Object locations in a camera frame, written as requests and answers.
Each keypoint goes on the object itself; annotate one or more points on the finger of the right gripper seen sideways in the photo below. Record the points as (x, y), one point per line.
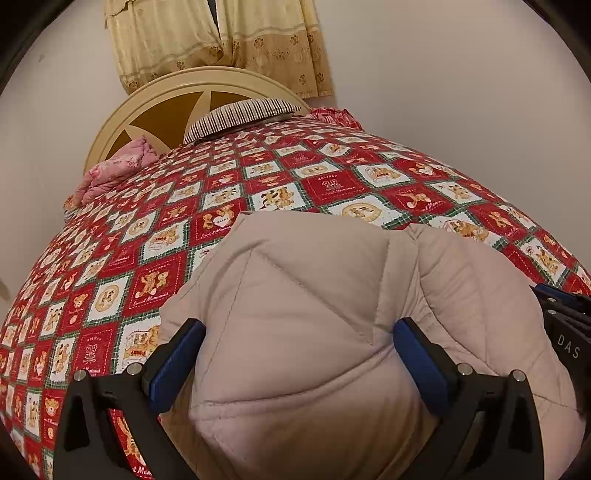
(577, 302)

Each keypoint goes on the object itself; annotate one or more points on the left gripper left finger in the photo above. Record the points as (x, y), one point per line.
(87, 446)

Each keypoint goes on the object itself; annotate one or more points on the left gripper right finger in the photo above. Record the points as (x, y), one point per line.
(488, 427)

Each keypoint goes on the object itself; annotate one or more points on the pink puffer jacket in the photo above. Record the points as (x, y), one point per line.
(298, 377)

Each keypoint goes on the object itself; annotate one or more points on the red patchwork bear bedspread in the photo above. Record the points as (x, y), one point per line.
(91, 299)

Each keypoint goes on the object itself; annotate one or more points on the pink folded blanket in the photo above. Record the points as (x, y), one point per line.
(106, 175)

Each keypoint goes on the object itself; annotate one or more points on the cream arched headboard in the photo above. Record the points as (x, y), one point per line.
(163, 110)

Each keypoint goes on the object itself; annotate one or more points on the striped pillow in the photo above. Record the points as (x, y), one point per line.
(237, 115)

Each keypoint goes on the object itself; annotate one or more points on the yellow window curtain right panel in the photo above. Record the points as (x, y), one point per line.
(281, 40)

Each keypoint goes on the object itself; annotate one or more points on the yellow window curtain panel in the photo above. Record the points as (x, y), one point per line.
(152, 38)
(281, 40)

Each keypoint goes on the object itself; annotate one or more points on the yellow window curtain left panel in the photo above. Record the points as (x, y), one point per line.
(152, 38)

